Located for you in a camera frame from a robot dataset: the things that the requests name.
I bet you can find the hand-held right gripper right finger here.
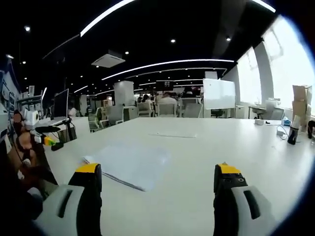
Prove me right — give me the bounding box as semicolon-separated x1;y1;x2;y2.
213;162;282;236

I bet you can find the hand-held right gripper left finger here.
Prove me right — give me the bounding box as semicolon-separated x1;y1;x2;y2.
32;162;103;236

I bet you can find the white cloth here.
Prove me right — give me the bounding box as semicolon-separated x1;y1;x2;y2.
82;144;172;192

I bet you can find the person's left hand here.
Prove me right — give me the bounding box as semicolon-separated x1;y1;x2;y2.
16;129;38;163

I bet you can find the black monitor stand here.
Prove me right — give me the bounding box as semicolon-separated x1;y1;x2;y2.
49;117;77;143

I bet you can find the white shelf unit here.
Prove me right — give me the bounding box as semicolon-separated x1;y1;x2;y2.
17;85;48;112

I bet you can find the small desk monitor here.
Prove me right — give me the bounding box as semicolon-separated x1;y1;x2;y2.
53;88;70;120

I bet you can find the white side desk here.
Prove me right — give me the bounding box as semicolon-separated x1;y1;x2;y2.
70;116;91;135

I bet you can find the white table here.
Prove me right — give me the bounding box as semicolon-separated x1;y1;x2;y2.
31;117;315;236

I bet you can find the white office chair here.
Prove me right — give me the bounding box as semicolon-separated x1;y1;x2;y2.
183;97;204;118
106;105;126;125
157;102;178;118

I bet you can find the white pillar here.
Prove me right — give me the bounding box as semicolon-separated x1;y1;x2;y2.
113;80;135;107

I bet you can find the ceiling air conditioner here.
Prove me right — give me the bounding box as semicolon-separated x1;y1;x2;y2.
91;49;126;68

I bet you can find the small white window desk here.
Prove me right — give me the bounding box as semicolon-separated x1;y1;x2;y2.
248;104;267;120

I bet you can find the black bottle with white cap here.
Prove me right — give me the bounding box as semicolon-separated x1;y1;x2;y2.
287;115;302;145

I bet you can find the whiteboard on stand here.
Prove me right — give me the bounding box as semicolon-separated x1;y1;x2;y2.
202;78;237;111

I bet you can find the black bag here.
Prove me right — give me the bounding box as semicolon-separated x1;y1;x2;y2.
307;119;315;145

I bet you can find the brown cardboard box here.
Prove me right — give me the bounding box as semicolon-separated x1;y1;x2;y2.
292;100;312;118
292;84;313;102

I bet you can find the narrow bright window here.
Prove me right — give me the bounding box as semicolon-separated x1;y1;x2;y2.
236;47;262;104

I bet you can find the wide ceiling light strip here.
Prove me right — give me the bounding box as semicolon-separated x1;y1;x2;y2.
80;0;136;38

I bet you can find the thin ceiling light strip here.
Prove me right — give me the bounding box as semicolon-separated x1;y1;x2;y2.
101;58;235;81

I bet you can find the wide bright window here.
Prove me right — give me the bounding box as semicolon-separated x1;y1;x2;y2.
261;14;315;117

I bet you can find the blue and white wall poster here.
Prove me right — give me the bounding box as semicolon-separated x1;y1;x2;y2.
0;61;22;114

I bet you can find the white table cable cover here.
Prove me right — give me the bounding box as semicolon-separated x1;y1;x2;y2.
148;132;198;139

